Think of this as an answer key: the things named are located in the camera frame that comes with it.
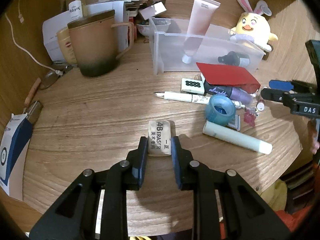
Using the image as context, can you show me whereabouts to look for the dark green small bottle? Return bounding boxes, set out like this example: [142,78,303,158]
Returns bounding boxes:
[218,51,250,67]

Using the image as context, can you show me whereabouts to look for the blue tape roll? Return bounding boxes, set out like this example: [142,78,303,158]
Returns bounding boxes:
[204,95,236,126]

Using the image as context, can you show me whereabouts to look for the pale green tube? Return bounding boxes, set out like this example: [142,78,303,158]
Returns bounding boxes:
[202,121,273,154]

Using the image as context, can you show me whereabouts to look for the white pen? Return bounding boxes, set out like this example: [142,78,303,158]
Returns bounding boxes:
[153,91,246,110]

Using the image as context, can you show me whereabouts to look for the pink cream tube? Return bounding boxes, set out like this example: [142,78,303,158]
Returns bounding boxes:
[182,0,221,64]

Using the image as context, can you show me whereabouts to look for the white 4B eraser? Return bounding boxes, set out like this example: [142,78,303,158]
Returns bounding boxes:
[148,120,175,157]

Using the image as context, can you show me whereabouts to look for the person's hand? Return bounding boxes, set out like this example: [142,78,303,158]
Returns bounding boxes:
[308,121,319,154]

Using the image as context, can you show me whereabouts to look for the blue white small packet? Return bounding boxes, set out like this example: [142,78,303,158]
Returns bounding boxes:
[227,114,241,132]

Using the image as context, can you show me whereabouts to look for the yellow chick bunny plush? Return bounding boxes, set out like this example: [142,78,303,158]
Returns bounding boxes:
[229,0,278,53]

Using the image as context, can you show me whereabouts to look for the blue white product box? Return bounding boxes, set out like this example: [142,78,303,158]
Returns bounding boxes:
[1,114,33,201]

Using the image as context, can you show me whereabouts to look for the eyeglasses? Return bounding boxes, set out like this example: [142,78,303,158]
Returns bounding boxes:
[23,64,73,125]

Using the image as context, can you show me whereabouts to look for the clear plastic organizer bin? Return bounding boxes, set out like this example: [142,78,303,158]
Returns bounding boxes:
[149,18,265,75]

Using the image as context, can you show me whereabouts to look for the bowl of trinkets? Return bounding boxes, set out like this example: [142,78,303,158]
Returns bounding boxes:
[137,18,171,37]

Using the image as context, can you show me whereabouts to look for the small white pink box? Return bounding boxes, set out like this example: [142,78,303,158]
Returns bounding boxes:
[138,2,167,20]

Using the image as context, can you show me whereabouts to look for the beige small bottle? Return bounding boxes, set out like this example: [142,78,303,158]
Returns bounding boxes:
[56,27,76,64]

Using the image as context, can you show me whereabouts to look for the brown mug with lid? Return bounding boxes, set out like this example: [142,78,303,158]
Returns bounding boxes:
[68,10,134,77]

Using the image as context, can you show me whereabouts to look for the white paper box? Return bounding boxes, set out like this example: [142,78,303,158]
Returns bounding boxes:
[42,1,129,62]

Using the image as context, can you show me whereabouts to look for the green spray bottle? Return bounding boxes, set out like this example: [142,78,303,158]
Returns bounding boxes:
[68,0,83,21]

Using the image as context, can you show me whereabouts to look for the white cable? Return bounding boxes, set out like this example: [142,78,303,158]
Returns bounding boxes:
[4,12,63,76]

